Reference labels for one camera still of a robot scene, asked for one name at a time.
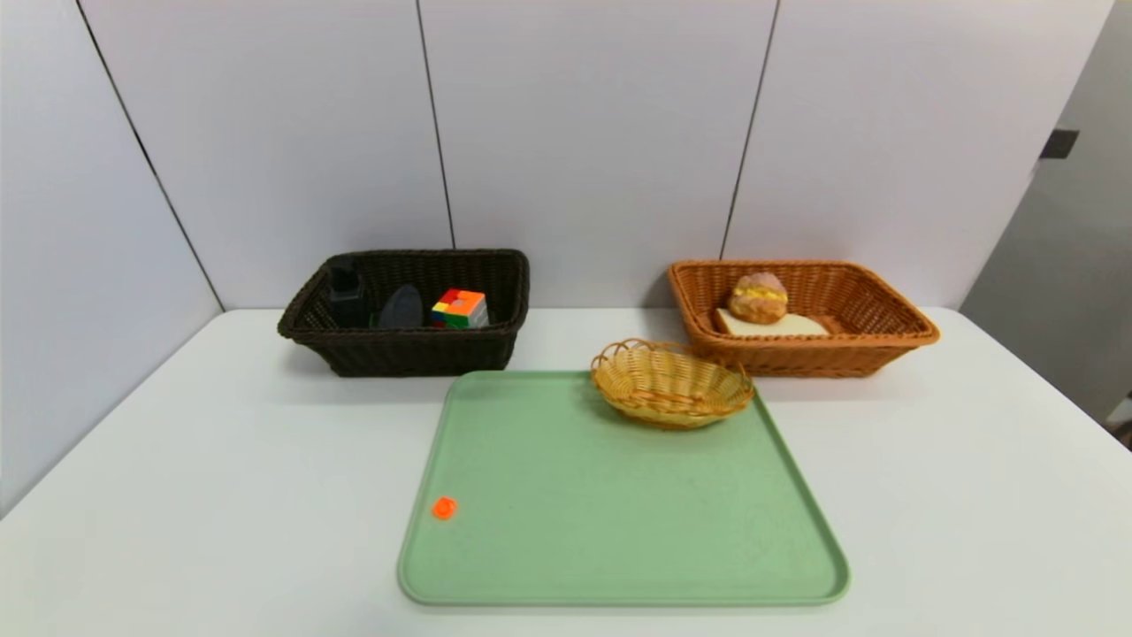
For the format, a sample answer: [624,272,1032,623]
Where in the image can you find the multicoloured puzzle cube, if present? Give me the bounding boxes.
[431,288,490,330]

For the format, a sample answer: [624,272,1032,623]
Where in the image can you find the dark grey towel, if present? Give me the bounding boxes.
[376,283,425,331]

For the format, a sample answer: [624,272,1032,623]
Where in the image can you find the cream bun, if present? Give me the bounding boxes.
[729,272,790,326]

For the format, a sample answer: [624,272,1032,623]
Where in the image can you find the dark green bottle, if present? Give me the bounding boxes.
[325,258,371,330]

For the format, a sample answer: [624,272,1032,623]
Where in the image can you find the white toast bread slice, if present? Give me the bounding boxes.
[715,307,832,338]

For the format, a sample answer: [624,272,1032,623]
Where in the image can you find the small yellow wicker basket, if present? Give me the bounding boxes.
[591,338,757,432]

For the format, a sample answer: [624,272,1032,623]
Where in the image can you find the dark brown wicker basket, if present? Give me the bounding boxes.
[278,249,532,379]

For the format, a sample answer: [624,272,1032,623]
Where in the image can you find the orange wicker basket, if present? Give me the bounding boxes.
[668,259,941,379]

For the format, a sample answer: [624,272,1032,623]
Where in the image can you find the light green plastic tray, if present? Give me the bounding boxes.
[398,370,852,608]

